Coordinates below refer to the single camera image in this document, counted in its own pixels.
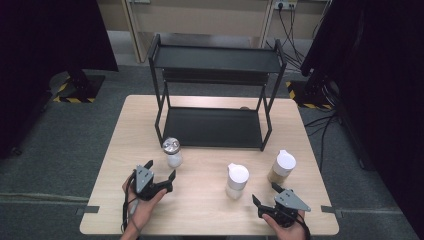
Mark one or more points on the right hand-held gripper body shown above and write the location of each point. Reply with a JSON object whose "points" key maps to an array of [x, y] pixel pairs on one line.
{"points": [[290, 200]]}

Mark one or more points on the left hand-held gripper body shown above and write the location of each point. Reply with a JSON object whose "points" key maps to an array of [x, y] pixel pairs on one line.
{"points": [[144, 181]]}

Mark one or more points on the white-lid jar with brown contents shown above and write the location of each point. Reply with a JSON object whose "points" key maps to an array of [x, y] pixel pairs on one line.
{"points": [[282, 166]]}

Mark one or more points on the glass shaker with silver lid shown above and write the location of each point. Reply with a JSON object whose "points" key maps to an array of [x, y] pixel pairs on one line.
{"points": [[172, 151]]}

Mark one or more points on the white-lid jar with white contents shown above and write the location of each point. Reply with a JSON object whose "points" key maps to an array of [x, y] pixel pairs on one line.
{"points": [[237, 180]]}

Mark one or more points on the black metal two-tier rack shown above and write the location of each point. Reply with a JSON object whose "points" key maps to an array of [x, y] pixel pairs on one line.
{"points": [[213, 128]]}

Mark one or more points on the person's left hand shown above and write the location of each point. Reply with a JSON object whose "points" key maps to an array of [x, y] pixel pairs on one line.
{"points": [[143, 210]]}

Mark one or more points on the person's right hand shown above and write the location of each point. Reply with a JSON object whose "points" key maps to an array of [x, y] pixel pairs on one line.
{"points": [[288, 233]]}

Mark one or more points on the stand base with striped tape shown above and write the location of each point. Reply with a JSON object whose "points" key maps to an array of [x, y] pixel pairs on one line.
{"points": [[308, 96], [78, 88]]}

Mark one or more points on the dark curtain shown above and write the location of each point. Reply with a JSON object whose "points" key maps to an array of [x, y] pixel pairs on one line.
{"points": [[43, 50], [380, 83]]}

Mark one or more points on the white wall power socket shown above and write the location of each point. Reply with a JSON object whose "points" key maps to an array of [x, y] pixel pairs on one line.
{"points": [[285, 4]]}

